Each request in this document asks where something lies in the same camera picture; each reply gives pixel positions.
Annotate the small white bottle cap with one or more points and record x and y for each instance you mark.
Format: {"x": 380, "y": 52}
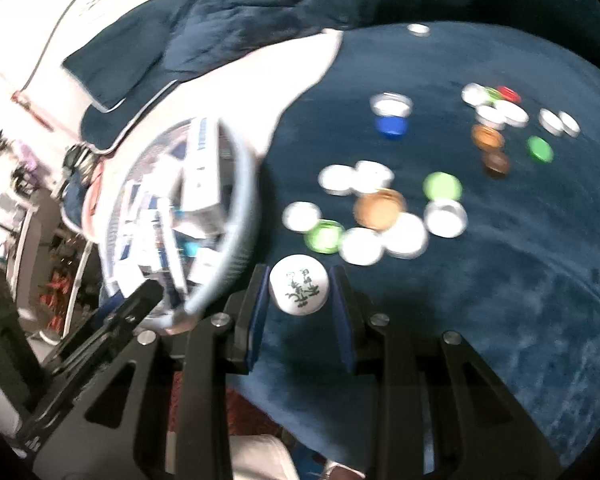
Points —
{"x": 550, "y": 122}
{"x": 418, "y": 30}
{"x": 571, "y": 124}

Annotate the green rimmed jar lid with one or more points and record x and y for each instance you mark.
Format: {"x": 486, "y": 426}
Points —
{"x": 324, "y": 236}

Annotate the small orange-brown bottle cap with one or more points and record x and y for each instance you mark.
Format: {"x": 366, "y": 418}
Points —
{"x": 487, "y": 137}

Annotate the person's bare leg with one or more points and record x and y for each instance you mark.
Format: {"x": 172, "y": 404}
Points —
{"x": 345, "y": 471}

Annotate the small green bottle cap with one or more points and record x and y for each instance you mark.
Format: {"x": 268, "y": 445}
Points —
{"x": 540, "y": 149}

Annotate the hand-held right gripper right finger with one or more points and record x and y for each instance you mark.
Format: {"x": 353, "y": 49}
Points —
{"x": 342, "y": 310}

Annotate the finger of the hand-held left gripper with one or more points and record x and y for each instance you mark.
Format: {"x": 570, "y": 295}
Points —
{"x": 140, "y": 300}

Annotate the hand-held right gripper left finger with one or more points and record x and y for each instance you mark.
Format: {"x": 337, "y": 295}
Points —
{"x": 257, "y": 310}

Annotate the white garment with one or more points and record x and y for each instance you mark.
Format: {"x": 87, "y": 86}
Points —
{"x": 260, "y": 455}

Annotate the white cap with green print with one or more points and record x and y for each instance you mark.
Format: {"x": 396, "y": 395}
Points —
{"x": 299, "y": 285}

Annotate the large orange-brown jar lid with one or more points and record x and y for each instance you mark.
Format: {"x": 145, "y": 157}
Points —
{"x": 380, "y": 208}

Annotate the white rimmed jar lid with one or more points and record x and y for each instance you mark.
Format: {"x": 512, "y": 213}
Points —
{"x": 376, "y": 176}

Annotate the pink cloth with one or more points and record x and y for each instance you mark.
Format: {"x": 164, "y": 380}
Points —
{"x": 280, "y": 75}

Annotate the pile of toothpaste boxes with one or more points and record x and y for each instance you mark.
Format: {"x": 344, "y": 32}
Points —
{"x": 200, "y": 180}

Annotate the light blue round basket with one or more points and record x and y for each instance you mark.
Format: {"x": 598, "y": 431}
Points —
{"x": 245, "y": 185}

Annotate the red tape strip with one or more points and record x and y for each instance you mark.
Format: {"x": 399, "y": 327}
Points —
{"x": 32, "y": 106}

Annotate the large green bottle cap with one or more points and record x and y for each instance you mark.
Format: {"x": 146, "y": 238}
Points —
{"x": 442, "y": 186}

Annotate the green rimmed bottle cap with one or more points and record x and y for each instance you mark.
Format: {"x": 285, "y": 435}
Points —
{"x": 493, "y": 94}

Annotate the red bottle cap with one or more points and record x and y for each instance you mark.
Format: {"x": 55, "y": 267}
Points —
{"x": 510, "y": 94}

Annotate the dark brown bottle cap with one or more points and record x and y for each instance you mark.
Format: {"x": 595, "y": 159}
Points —
{"x": 496, "y": 163}

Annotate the white storage rack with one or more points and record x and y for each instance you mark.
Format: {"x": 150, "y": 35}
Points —
{"x": 25, "y": 230}

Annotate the dark blue velvet blanket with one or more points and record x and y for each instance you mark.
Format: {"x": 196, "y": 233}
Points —
{"x": 480, "y": 310}

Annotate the dark blue jacket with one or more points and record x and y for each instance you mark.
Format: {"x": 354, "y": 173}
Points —
{"x": 130, "y": 60}

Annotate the blue bottle cap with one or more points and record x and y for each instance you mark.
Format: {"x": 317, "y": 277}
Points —
{"x": 391, "y": 127}

